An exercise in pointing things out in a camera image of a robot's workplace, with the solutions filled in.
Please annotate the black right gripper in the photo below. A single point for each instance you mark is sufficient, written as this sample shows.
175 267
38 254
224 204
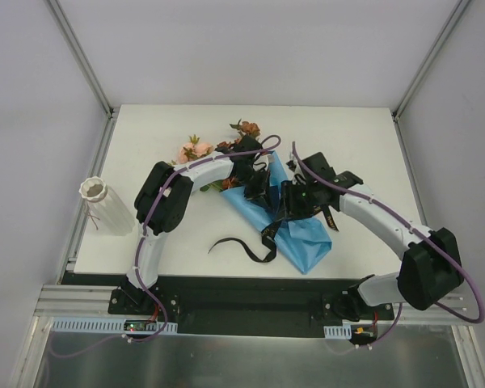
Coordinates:
287 200

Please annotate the white ribbed vase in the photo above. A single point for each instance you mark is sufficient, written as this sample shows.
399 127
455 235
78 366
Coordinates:
105 207

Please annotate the aluminium front rail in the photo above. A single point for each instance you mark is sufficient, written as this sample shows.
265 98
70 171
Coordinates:
93 302

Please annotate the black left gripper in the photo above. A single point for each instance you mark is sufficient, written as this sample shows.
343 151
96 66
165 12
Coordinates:
257 186

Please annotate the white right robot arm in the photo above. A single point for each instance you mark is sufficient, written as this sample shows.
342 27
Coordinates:
429 259

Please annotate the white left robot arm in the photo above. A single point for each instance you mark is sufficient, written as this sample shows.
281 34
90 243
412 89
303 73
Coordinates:
161 203

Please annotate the right aluminium table rail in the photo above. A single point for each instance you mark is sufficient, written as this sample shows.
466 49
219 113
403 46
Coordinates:
410 170

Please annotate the right white cable duct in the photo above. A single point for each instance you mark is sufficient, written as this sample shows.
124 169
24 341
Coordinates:
342 332

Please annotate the right aluminium frame post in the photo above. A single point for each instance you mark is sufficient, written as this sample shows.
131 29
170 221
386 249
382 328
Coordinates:
450 25

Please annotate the orange and pink flower bouquet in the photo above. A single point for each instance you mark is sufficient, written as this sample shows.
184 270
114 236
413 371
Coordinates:
196 148

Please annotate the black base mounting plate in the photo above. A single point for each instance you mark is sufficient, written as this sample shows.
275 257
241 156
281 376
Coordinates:
262 307

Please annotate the blue wrapping paper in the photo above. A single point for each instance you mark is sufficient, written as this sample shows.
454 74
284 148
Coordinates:
235 196

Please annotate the left white cable duct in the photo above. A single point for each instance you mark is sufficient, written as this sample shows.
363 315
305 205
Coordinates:
112 326

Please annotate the left aluminium frame post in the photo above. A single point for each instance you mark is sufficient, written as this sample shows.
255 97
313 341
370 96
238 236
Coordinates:
64 25

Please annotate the black ribbon with gold letters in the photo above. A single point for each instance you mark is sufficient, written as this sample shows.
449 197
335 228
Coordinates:
303 242

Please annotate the white cable duct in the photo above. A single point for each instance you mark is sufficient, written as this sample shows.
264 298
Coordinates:
112 326
342 332

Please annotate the aluminium frame post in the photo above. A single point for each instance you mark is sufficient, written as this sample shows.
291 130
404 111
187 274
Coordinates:
64 25
450 25

